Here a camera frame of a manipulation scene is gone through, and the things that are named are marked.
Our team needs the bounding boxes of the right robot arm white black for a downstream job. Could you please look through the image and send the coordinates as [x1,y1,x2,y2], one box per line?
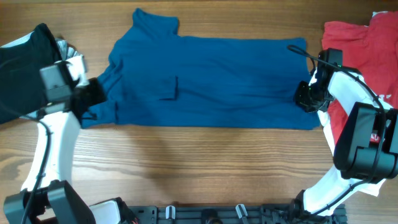
[288,45,397,223]

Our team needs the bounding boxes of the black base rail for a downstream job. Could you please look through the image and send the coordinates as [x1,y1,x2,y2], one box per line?
[130,204,348,224]

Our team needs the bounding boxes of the blue t-shirt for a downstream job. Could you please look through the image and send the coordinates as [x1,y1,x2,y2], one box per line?
[83,9,319,129]

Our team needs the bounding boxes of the red t-shirt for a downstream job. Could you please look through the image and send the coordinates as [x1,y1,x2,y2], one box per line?
[317,11,398,197]

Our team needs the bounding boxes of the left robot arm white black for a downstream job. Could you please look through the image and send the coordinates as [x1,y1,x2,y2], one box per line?
[4,56,137,223]

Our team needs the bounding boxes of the black folded garment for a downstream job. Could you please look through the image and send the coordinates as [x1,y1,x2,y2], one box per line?
[0,22,63,124]

